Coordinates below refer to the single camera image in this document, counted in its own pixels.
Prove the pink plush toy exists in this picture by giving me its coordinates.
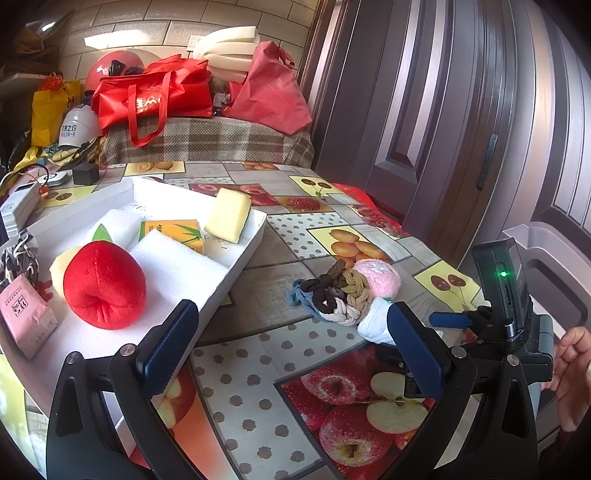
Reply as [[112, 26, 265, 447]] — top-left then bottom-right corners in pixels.
[[353, 258, 402, 302]]

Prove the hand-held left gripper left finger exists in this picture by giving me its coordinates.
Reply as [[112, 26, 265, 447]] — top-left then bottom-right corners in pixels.
[[45, 299, 205, 480]]

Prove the small black box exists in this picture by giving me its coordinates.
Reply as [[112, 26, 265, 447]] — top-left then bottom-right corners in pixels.
[[72, 162, 99, 186]]

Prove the white helmet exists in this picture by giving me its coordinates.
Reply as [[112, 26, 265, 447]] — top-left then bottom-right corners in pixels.
[[56, 103, 103, 149]]

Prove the plaid cloth cover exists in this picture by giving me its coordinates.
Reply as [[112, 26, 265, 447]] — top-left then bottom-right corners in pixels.
[[99, 115, 316, 169]]

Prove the pale yellow sponge block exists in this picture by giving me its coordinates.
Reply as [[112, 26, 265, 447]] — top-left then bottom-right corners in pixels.
[[204, 187, 253, 244]]

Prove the person's right hand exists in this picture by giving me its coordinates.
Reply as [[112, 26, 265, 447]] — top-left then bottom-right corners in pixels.
[[541, 325, 591, 432]]

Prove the round white device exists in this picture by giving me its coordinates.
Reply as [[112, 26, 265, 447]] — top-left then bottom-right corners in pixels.
[[30, 171, 68, 188]]

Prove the red plush apple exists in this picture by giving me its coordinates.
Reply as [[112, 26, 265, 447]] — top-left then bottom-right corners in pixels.
[[63, 223, 148, 331]]

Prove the yellow bag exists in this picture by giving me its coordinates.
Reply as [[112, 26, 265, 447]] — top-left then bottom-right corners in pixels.
[[30, 73, 84, 147]]

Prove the red cloth bag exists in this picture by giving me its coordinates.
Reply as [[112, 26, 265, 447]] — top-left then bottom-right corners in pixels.
[[228, 41, 314, 136]]

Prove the yellow tissue pack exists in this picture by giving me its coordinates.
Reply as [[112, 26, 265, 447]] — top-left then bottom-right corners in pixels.
[[139, 219, 206, 256]]

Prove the red helmet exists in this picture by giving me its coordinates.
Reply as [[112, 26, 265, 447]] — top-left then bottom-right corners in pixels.
[[84, 49, 160, 94]]

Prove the red shopping bag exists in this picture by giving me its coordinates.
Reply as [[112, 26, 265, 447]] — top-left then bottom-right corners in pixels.
[[90, 54, 216, 148]]

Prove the pink tissue pack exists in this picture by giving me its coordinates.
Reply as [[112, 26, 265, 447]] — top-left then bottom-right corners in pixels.
[[0, 274, 60, 360]]

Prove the stack of white foam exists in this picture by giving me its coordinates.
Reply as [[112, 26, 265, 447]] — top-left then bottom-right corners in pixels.
[[191, 28, 262, 85]]

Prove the braided rope toy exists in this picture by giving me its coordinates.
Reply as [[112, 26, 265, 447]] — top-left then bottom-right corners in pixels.
[[304, 258, 373, 326]]

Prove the white foam sheet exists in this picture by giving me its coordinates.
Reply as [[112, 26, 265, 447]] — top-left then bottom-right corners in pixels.
[[129, 230, 232, 320]]

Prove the white cardboard box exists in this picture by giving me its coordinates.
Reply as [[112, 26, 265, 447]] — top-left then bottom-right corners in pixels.
[[0, 178, 269, 457]]

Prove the black and white rope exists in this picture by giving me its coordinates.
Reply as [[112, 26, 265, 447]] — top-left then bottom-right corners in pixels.
[[0, 233, 41, 283]]

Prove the white ribbed cloth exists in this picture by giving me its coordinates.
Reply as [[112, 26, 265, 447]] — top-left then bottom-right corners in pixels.
[[357, 297, 408, 346]]

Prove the person's right forearm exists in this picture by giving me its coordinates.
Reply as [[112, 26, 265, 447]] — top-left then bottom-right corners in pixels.
[[549, 422, 591, 467]]

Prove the dark brown wooden door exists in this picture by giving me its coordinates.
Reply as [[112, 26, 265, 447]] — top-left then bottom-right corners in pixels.
[[295, 0, 550, 280]]

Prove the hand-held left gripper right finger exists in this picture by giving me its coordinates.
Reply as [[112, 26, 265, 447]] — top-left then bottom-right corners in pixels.
[[387, 302, 539, 480]]

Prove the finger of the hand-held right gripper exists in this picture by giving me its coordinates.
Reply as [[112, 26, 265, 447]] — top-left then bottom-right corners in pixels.
[[428, 311, 468, 330]]

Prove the fruit print tablecloth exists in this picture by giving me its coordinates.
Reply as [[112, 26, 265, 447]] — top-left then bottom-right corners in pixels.
[[0, 159, 555, 480]]

